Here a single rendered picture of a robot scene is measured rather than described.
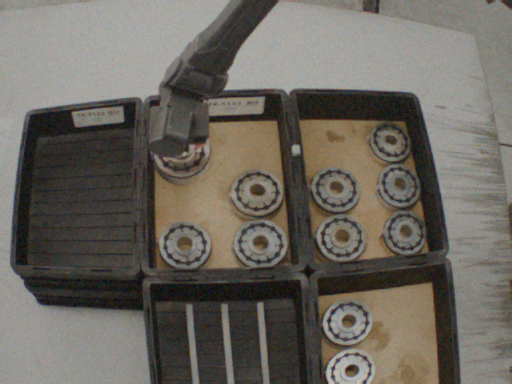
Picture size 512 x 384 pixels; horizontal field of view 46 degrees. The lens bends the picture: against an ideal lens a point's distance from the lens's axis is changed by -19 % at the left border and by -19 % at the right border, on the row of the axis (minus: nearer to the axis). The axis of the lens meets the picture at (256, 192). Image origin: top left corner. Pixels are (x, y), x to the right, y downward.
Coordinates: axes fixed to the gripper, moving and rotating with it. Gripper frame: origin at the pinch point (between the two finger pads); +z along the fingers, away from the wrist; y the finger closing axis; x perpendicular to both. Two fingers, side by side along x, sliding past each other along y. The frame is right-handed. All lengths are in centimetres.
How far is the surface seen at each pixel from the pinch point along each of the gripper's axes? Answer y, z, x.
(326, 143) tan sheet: 29.3, 21.8, 11.2
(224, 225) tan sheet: 7.3, 20.5, -6.7
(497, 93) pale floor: 132, 111, 86
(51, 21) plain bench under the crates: -46, 37, 69
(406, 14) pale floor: 95, 112, 130
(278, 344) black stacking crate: 16.0, 19.3, -32.6
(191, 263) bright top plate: 0.6, 16.9, -15.7
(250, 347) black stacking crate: 10.6, 19.2, -32.9
